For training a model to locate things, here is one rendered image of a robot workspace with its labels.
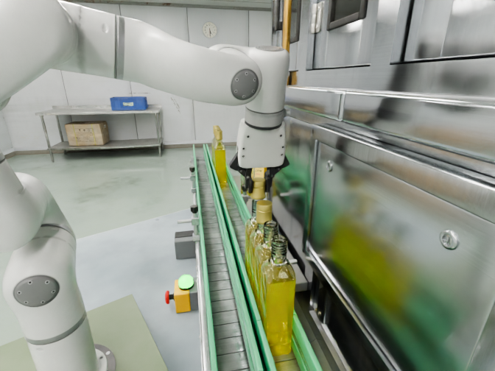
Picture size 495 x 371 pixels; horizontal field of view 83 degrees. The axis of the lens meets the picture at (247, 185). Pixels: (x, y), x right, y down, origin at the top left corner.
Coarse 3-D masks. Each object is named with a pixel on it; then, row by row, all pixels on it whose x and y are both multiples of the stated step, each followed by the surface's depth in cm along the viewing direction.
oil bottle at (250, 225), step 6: (246, 222) 69; (252, 222) 67; (246, 228) 69; (252, 228) 66; (246, 234) 69; (246, 240) 70; (246, 246) 70; (246, 252) 71; (246, 258) 72; (246, 264) 72; (246, 270) 73
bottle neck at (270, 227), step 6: (264, 222) 56; (270, 222) 57; (276, 222) 56; (264, 228) 56; (270, 228) 55; (276, 228) 55; (264, 234) 56; (270, 234) 55; (276, 234) 56; (264, 240) 56; (270, 240) 56; (264, 246) 57; (270, 246) 56
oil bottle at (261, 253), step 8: (256, 248) 59; (264, 248) 57; (256, 256) 58; (264, 256) 56; (256, 264) 59; (256, 272) 59; (256, 280) 60; (256, 288) 61; (256, 296) 61; (256, 304) 62
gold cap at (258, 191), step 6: (258, 180) 64; (264, 180) 64; (252, 186) 64; (258, 186) 63; (264, 186) 64; (252, 192) 65; (258, 192) 64; (264, 192) 65; (252, 198) 65; (258, 198) 64
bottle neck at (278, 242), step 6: (276, 240) 52; (282, 240) 52; (276, 246) 50; (282, 246) 50; (276, 252) 50; (282, 252) 50; (276, 258) 51; (282, 258) 51; (276, 264) 51; (282, 264) 51
